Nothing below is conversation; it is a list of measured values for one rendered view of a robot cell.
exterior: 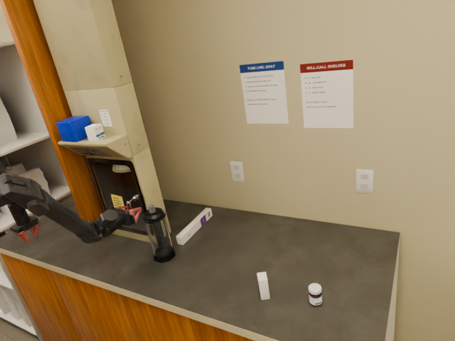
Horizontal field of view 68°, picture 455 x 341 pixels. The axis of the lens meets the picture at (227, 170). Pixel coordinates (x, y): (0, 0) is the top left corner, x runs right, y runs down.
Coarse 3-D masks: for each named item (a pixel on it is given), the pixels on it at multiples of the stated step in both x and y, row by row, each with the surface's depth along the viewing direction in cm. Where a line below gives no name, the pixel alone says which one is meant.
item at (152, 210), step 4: (152, 204) 148; (148, 208) 147; (152, 208) 147; (156, 208) 150; (160, 208) 151; (144, 212) 149; (148, 212) 148; (152, 212) 147; (156, 212) 147; (160, 212) 147; (144, 216) 147; (148, 216) 146; (152, 216) 145; (156, 216) 146; (160, 216) 147
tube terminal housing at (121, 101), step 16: (80, 96) 149; (96, 96) 144; (112, 96) 140; (128, 96) 144; (80, 112) 154; (96, 112) 149; (112, 112) 144; (128, 112) 145; (112, 128) 148; (128, 128) 146; (144, 144) 155; (144, 160) 156; (144, 176) 156; (144, 192) 157; (160, 192) 167; (144, 240) 172
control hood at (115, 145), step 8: (112, 136) 147; (120, 136) 145; (64, 144) 150; (72, 144) 147; (80, 144) 145; (88, 144) 142; (96, 144) 140; (104, 144) 138; (112, 144) 139; (120, 144) 142; (128, 144) 146; (104, 152) 147; (112, 152) 144; (120, 152) 143; (128, 152) 147
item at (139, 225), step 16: (96, 160) 161; (112, 160) 155; (96, 176) 166; (112, 176) 160; (128, 176) 155; (112, 192) 166; (128, 192) 160; (112, 208) 171; (144, 208) 159; (144, 224) 164
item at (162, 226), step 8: (152, 224) 146; (160, 224) 147; (152, 232) 148; (160, 232) 148; (168, 232) 152; (152, 240) 150; (160, 240) 149; (168, 240) 152; (152, 248) 153; (160, 248) 151; (168, 248) 153; (160, 256) 153
